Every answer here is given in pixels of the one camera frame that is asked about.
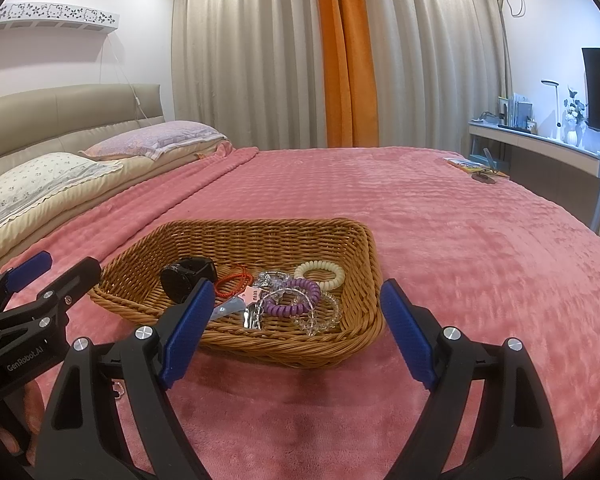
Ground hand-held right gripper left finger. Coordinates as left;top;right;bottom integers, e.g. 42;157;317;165
42;279;216;480

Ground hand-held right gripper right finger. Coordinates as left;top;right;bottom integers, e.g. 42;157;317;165
380;278;563;480

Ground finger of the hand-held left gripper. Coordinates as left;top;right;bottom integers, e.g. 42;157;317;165
0;251;53;311
0;258;102;341

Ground silver duckbill hair clip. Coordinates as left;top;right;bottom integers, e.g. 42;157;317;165
211;297;253;318

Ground red cord bracelet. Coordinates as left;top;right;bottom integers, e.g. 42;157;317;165
214;266;255;306

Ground clear bead bracelet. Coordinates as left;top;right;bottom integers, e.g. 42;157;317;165
290;292;342;335

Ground cream spiral hair tie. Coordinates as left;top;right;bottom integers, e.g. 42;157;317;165
294;260;347;292

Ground silver crystal hair clip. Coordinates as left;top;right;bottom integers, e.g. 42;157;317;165
254;270;293;293

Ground brown wicker basket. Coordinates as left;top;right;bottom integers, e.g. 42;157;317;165
87;217;385;370

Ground purple spiral hair tie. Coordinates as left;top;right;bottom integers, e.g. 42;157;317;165
257;277;322;318

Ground black wrist watch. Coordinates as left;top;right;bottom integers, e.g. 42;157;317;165
160;257;218;305

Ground white floral pillow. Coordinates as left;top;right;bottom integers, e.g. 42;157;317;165
0;152;123;241

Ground pink plush blanket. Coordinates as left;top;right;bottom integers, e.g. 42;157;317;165
0;146;600;480

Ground beige pillows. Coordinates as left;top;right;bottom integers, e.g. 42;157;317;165
0;137;233;281

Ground beige padded headboard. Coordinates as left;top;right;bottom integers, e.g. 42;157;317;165
0;82;173;188

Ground purple pillow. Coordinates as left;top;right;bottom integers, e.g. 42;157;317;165
80;120;228;162

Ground phone stand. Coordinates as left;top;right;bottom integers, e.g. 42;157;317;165
471;149;498;183

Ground colourful printed book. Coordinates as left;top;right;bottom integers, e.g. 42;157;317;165
442;156;511;181

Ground white desk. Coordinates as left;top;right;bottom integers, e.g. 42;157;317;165
467;117;600;178

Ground white cat print shelf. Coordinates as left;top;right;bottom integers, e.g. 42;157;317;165
0;2;121;38

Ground books on desk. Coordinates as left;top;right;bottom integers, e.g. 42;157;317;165
497;92;536;133

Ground orange curtain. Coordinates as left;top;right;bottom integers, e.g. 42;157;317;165
312;0;381;148

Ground white vase with flowers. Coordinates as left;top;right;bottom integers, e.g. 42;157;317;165
562;86;590;147

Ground grey curtain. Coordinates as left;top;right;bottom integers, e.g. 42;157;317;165
362;0;511;153
172;0;331;150

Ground white desk lamp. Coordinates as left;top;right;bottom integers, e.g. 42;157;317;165
540;80;563;141

